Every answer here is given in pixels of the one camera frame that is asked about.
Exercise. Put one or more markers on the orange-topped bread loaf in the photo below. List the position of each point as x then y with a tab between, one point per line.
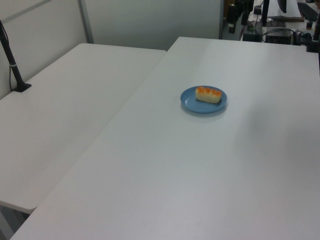
207	95

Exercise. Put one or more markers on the blue round plate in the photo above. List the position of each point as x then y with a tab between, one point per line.
200	106

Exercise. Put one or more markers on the adjacent white table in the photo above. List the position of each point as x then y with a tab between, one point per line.
62	112

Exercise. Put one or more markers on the small black flat box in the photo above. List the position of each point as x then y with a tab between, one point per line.
250	37

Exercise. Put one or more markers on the dark brown upright block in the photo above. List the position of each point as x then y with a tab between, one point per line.
231	17

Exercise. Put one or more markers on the black electronics box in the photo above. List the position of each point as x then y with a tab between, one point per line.
278	38

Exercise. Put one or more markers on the black upright pole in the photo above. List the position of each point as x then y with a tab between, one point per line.
265	12

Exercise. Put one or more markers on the grey metal partition post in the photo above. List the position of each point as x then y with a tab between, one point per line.
86	22

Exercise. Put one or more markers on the black camera pole with base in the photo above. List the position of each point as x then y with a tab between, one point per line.
12	65

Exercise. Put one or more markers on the black clamp camera stand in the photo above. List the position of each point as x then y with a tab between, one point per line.
313	45

